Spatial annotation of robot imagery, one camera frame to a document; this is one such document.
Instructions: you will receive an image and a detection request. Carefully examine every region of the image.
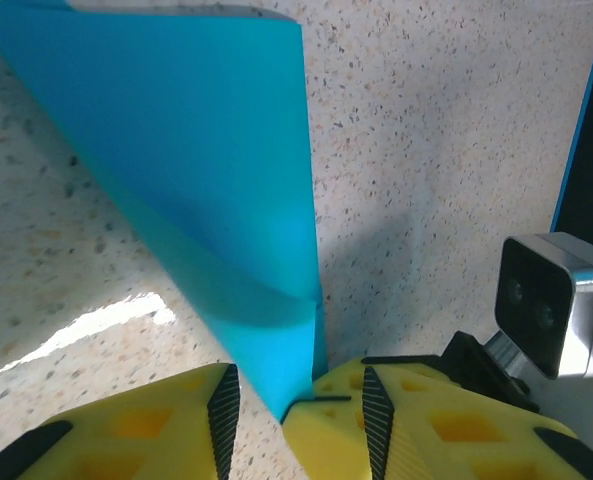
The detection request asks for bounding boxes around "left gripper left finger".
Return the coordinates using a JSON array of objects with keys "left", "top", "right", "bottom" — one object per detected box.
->
[{"left": 0, "top": 362, "right": 242, "bottom": 480}]

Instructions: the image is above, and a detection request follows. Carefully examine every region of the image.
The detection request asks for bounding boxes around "blue paper sheet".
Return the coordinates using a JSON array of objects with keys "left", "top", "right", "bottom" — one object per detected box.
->
[{"left": 0, "top": 0, "right": 327, "bottom": 424}]

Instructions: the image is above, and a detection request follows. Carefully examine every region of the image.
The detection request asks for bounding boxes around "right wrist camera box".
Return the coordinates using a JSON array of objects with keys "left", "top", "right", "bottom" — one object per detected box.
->
[{"left": 494, "top": 232, "right": 593, "bottom": 380}]

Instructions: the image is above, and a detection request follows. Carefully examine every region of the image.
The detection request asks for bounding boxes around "blue table edge strip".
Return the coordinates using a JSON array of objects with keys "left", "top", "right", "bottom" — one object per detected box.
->
[{"left": 549, "top": 0, "right": 593, "bottom": 235}]

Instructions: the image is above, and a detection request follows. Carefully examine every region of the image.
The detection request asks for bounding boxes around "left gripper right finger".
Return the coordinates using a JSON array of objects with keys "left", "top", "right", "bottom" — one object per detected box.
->
[{"left": 362, "top": 365, "right": 593, "bottom": 480}]

